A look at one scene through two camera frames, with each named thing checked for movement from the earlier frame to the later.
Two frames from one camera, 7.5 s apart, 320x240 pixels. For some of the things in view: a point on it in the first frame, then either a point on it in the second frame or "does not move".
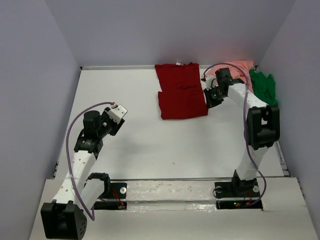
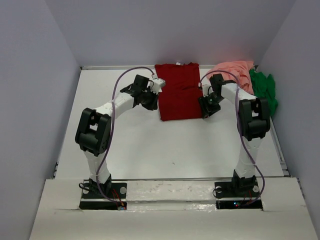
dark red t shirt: x=182 y=96 does not move
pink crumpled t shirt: x=238 y=70 does not move
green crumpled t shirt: x=264 y=88 does not move
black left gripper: x=115 y=126 to x=153 y=105
